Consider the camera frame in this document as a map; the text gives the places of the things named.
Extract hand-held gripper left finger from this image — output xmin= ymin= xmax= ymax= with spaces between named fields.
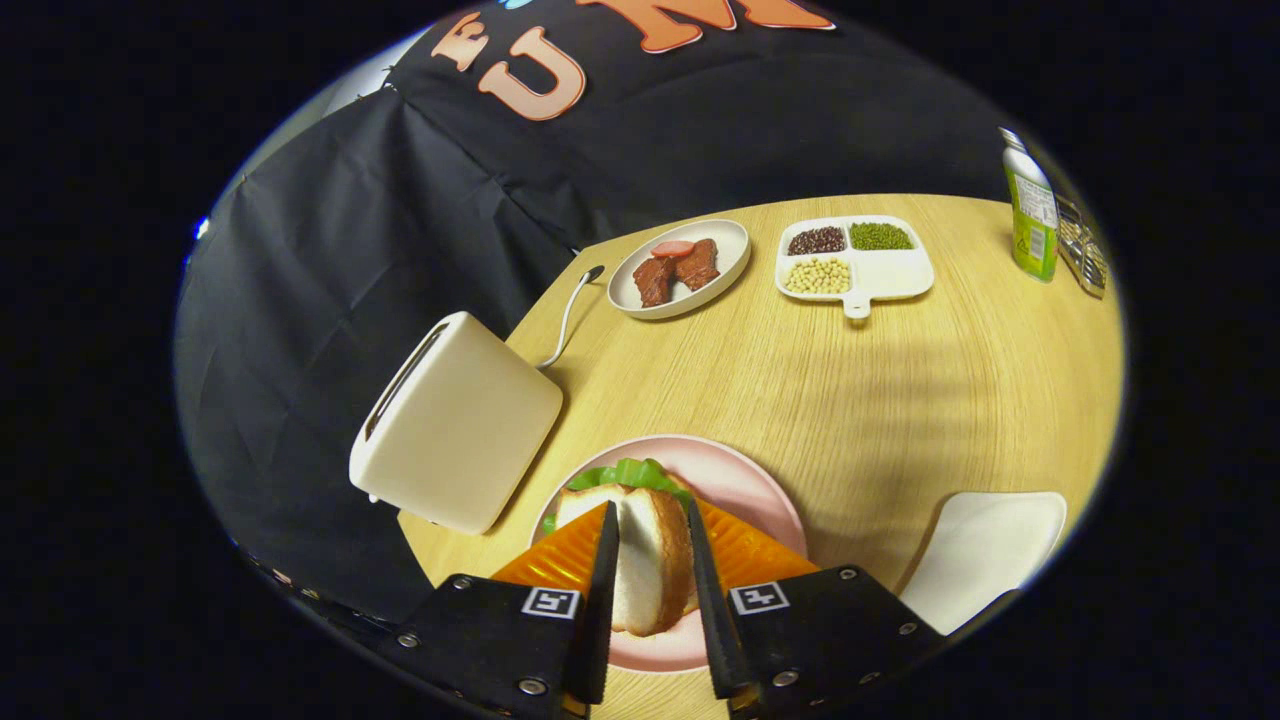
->
xmin=385 ymin=500 xmax=621 ymax=719

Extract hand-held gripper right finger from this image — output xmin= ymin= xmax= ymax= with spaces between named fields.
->
xmin=686 ymin=498 xmax=946 ymax=716

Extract toasted bread slice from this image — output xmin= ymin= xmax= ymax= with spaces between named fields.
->
xmin=553 ymin=484 xmax=698 ymax=638

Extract green lettuce leaf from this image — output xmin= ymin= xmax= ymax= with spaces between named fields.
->
xmin=541 ymin=458 xmax=695 ymax=536

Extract pink round plate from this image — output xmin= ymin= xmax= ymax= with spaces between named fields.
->
xmin=530 ymin=434 xmax=809 ymax=674

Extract white square plate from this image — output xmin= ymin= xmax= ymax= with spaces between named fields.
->
xmin=897 ymin=491 xmax=1068 ymax=636

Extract white toaster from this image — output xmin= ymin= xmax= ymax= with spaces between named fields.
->
xmin=348 ymin=311 xmax=564 ymax=536

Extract heap of soybeans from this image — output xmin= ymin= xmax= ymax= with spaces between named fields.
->
xmin=784 ymin=257 xmax=852 ymax=295

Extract white divided dish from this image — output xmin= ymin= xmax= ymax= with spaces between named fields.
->
xmin=775 ymin=215 xmax=935 ymax=320

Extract brown meat piece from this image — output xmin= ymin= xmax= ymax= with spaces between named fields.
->
xmin=632 ymin=257 xmax=677 ymax=308
xmin=674 ymin=239 xmax=721 ymax=292

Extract heap of green beans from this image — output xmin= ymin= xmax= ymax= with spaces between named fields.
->
xmin=850 ymin=222 xmax=915 ymax=251

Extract white round plate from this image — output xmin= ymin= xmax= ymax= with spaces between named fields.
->
xmin=607 ymin=219 xmax=751 ymax=321

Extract black backdrop cloth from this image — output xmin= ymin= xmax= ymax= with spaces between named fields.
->
xmin=175 ymin=0 xmax=1011 ymax=621

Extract silver bottle with green label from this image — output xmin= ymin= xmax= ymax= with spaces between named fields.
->
xmin=998 ymin=127 xmax=1059 ymax=283

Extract white toaster cable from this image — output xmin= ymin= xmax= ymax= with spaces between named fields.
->
xmin=538 ymin=265 xmax=606 ymax=371

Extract metal wire basket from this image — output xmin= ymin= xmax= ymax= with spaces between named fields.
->
xmin=1055 ymin=195 xmax=1109 ymax=299

